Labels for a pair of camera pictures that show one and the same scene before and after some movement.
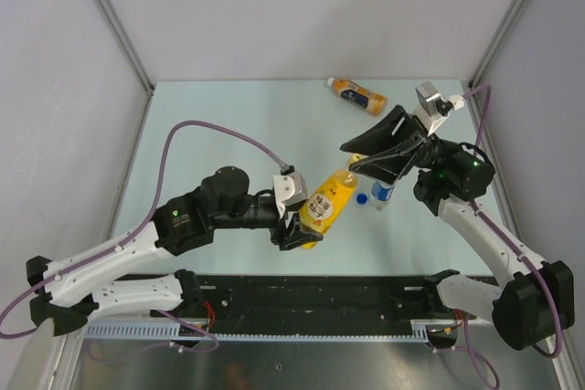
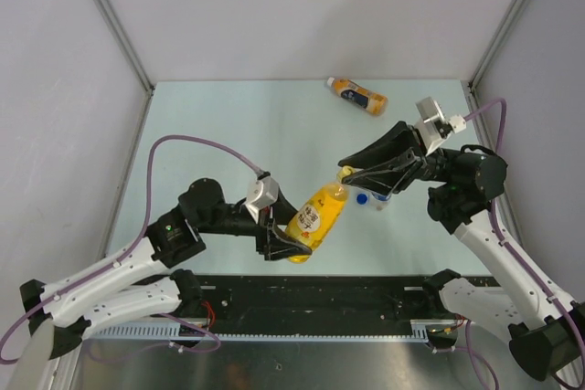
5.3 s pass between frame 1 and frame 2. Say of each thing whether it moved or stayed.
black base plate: stayed
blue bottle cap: stayed
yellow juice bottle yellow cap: moved
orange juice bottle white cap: stayed
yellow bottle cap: moved
